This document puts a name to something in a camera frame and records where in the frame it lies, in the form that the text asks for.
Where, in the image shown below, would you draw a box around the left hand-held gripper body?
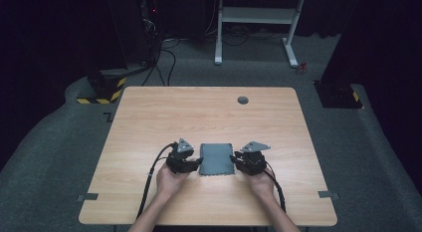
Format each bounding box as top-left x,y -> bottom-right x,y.
165,137 -> 195,175

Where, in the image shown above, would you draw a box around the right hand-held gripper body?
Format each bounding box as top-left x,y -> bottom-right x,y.
240,140 -> 272,177

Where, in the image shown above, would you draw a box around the grey cloth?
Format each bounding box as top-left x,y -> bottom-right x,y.
198,142 -> 236,177

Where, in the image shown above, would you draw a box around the person's right hand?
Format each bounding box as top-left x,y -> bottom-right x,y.
246,167 -> 277,202

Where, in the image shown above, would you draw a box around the person's left hand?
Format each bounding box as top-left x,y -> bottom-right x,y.
155,162 -> 193,202

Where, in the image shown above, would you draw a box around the grey tape strip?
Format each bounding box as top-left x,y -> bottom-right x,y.
317,190 -> 340,201
77,192 -> 100,203

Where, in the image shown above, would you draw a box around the black yellow striped stand base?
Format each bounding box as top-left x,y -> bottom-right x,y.
77,68 -> 128,106

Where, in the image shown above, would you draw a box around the black stand base yellow mark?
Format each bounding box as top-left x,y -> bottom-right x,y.
313,80 -> 363,110

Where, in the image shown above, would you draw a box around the dark equipment rack red light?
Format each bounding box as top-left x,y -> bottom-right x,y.
138,0 -> 164,66

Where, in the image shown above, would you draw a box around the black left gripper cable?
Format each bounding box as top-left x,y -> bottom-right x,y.
135,142 -> 177,220

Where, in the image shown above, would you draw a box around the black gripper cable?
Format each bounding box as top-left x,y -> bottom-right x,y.
263,161 -> 288,214
135,142 -> 177,220

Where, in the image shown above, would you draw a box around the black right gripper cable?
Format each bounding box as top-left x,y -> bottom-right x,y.
263,161 -> 288,214

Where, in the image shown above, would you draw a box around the black floor cables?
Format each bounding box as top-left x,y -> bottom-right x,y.
140,24 -> 287,88

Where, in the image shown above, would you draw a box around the white metal stand frame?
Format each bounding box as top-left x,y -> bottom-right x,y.
214,0 -> 307,69

